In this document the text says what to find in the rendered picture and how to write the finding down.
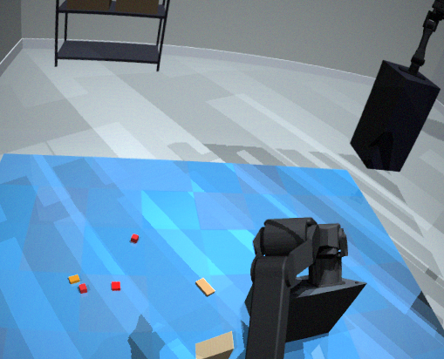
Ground tan triangular block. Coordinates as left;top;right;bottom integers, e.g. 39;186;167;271
195;331;234;359

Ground tan rectangular block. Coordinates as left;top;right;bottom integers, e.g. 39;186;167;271
195;278;215;296

